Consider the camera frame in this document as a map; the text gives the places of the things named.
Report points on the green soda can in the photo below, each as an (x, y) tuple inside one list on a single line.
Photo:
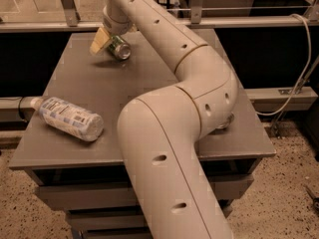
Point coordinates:
[(119, 48)]

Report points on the white 7up can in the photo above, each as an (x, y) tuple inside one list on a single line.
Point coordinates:
[(227, 123)]

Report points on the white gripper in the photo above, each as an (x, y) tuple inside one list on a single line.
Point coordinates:
[(115, 27)]

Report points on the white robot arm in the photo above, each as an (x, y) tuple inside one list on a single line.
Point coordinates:
[(157, 131)]

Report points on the dark object on floor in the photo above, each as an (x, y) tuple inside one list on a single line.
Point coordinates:
[(315, 199)]

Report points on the clear plastic water bottle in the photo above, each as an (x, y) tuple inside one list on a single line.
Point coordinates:
[(69, 118)]

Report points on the metal railing frame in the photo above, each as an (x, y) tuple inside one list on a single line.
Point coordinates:
[(64, 15)]

